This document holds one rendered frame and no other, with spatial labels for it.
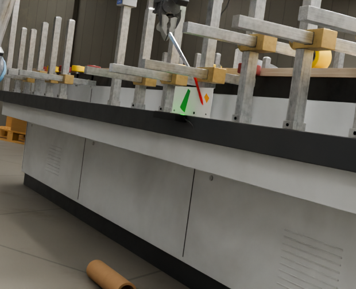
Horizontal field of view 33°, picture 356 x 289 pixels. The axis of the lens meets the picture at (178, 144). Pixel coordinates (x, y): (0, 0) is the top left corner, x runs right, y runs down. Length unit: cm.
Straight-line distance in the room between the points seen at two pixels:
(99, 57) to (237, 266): 725
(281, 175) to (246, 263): 55
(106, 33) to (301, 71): 764
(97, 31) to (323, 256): 774
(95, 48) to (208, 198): 707
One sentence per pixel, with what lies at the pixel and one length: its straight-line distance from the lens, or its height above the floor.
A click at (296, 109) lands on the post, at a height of 76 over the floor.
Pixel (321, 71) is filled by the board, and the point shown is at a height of 89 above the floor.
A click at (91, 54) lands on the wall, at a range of 933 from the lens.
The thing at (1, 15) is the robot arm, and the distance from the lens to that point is 262.
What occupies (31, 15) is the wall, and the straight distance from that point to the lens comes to 1028.
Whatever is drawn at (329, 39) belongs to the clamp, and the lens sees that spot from 165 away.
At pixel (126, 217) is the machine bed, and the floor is 16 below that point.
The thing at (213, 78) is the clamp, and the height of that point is 83.
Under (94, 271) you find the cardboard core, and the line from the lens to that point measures 242.
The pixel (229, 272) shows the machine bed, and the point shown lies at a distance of 226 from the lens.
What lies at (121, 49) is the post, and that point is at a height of 95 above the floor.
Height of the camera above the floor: 70
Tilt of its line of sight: 3 degrees down
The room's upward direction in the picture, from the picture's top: 8 degrees clockwise
